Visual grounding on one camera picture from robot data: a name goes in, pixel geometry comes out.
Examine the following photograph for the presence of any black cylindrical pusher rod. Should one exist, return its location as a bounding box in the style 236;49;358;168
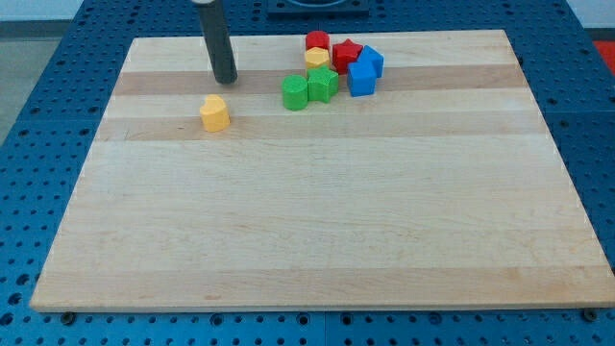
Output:
196;0;237;85

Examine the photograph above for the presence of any yellow heart block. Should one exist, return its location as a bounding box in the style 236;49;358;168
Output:
199;94;231;133

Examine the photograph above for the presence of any yellow hexagon block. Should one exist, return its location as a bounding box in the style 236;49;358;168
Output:
305;47;331;70

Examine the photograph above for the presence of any green cylinder block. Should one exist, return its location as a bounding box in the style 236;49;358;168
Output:
282;75;308;111

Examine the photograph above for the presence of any red cylinder block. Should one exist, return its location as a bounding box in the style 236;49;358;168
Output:
305;31;331;51

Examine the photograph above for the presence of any green star block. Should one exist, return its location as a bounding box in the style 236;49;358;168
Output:
307;65;339;103

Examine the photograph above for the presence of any red star block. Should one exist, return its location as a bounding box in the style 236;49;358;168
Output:
332;38;363;75

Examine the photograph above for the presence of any blue cube block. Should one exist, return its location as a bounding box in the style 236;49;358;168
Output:
347;62;377;97

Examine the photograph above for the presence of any blue pentagon block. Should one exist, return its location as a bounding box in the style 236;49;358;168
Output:
357;45;384;78

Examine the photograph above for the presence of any wooden board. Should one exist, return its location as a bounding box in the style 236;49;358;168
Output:
30;30;614;312

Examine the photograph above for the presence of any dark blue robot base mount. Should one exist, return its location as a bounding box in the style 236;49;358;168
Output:
265;0;372;18

